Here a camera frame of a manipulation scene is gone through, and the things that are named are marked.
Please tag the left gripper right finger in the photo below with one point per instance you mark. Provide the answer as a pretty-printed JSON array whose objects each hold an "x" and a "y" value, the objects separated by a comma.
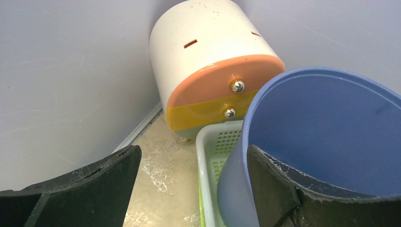
[{"x": 286, "y": 197}]

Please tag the white green strainer tray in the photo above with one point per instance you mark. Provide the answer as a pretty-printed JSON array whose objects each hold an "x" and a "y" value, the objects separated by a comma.
[{"x": 214, "y": 144}]

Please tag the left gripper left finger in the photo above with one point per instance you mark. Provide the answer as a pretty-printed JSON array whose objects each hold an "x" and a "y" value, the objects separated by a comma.
[{"x": 96, "y": 195}]

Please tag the white cylindrical drawer box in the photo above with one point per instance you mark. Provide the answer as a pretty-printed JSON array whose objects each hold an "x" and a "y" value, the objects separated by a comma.
[{"x": 209, "y": 61}]

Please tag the large blue plastic bucket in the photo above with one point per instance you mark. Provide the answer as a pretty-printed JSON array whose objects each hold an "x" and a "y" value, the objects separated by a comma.
[{"x": 336, "y": 126}]

